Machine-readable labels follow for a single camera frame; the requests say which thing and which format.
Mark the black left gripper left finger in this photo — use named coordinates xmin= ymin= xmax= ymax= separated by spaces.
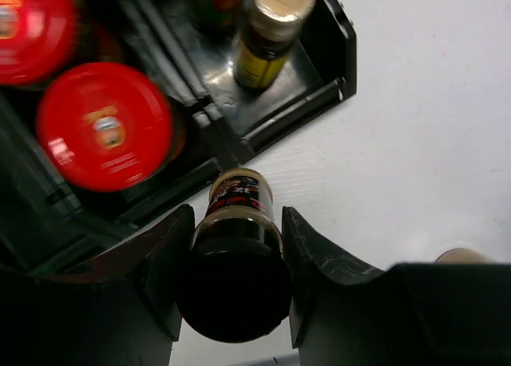
xmin=1 ymin=205 xmax=195 ymax=365

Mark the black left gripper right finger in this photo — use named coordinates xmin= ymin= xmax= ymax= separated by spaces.
xmin=282 ymin=207 xmax=510 ymax=365

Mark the black-lid pepper jar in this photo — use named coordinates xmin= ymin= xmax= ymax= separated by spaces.
xmin=176 ymin=167 xmax=292 ymax=343

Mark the red-lid sauce jar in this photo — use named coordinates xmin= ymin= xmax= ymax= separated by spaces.
xmin=36 ymin=62 xmax=187 ymax=193
xmin=1 ymin=0 xmax=124 ymax=90

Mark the beige-cap small yellow bottle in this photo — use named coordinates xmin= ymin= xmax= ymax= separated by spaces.
xmin=234 ymin=0 xmax=315 ymax=91

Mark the yellow-cap tall sauce bottle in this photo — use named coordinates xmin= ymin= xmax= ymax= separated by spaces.
xmin=184 ymin=0 xmax=244 ymax=34

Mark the black three-compartment tray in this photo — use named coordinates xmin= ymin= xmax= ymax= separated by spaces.
xmin=1 ymin=0 xmax=357 ymax=273

